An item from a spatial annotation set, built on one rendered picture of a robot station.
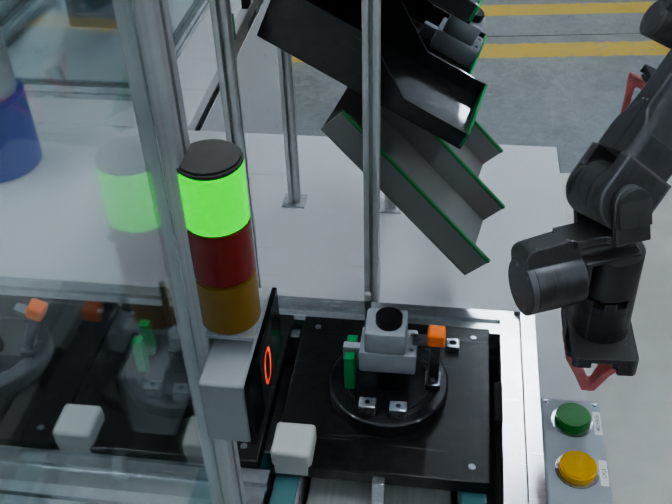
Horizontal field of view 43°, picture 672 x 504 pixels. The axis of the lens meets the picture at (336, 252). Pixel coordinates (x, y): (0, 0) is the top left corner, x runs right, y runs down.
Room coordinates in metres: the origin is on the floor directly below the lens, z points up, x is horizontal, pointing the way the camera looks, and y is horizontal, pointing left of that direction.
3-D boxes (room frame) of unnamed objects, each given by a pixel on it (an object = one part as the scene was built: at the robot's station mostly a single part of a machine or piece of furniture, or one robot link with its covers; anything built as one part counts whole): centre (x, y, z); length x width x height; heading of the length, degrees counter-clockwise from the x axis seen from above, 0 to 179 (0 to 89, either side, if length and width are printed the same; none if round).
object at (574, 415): (0.65, -0.27, 0.96); 0.04 x 0.04 x 0.02
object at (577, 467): (0.58, -0.26, 0.96); 0.04 x 0.04 x 0.02
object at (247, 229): (0.52, 0.09, 1.33); 0.05 x 0.05 x 0.05
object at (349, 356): (0.69, -0.01, 1.01); 0.01 x 0.01 x 0.05; 81
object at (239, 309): (0.52, 0.09, 1.28); 0.05 x 0.05 x 0.05
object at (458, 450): (0.69, -0.06, 0.96); 0.24 x 0.24 x 0.02; 81
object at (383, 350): (0.69, -0.05, 1.06); 0.08 x 0.04 x 0.07; 81
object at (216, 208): (0.52, 0.09, 1.38); 0.05 x 0.05 x 0.05
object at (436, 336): (0.69, -0.10, 1.04); 0.04 x 0.02 x 0.08; 81
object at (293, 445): (0.61, 0.06, 0.97); 0.05 x 0.05 x 0.04; 81
